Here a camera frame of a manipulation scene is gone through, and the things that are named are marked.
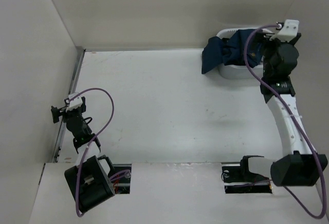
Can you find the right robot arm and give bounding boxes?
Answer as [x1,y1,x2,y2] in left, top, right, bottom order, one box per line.
[238,32,328,186]

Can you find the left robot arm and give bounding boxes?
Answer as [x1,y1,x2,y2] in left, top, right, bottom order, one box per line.
[51,106,115,217]

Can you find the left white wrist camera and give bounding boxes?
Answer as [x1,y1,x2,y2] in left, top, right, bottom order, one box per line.
[64,92,83,112]

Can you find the white plastic laundry basket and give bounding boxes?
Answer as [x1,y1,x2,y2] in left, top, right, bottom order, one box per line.
[216,27,263,80]

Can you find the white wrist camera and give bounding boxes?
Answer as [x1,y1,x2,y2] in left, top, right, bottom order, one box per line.
[269,19,300,42]
[64,92,83,112]

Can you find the navy blue trousers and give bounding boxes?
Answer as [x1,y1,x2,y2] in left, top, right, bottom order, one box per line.
[201,29,253,74]

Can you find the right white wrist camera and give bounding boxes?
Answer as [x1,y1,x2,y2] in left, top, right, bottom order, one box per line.
[269,19,300,42]

